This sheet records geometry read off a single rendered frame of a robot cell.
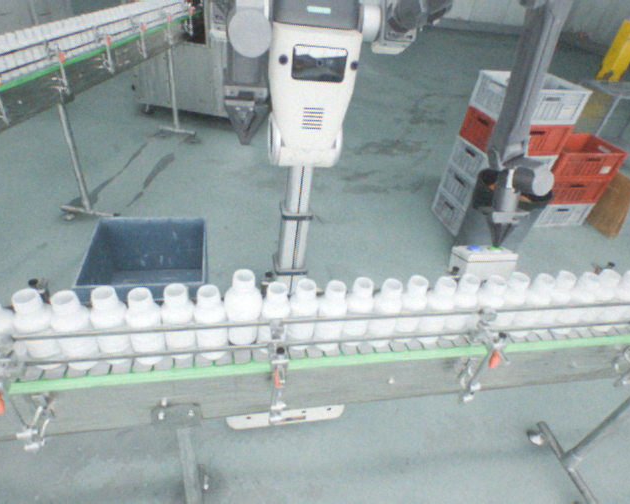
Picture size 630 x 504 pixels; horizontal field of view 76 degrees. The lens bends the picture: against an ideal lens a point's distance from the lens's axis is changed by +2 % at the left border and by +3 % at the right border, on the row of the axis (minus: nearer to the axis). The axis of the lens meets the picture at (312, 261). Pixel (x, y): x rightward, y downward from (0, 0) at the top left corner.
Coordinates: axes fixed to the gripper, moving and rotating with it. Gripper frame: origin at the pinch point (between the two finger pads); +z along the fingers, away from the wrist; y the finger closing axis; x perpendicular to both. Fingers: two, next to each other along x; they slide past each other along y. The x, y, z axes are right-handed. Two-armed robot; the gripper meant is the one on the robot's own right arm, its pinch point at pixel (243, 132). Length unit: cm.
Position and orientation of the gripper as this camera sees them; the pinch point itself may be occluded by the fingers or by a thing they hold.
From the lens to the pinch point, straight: 75.6
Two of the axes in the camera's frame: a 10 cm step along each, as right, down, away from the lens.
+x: 9.7, -0.3, 2.2
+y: 1.9, 6.3, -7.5
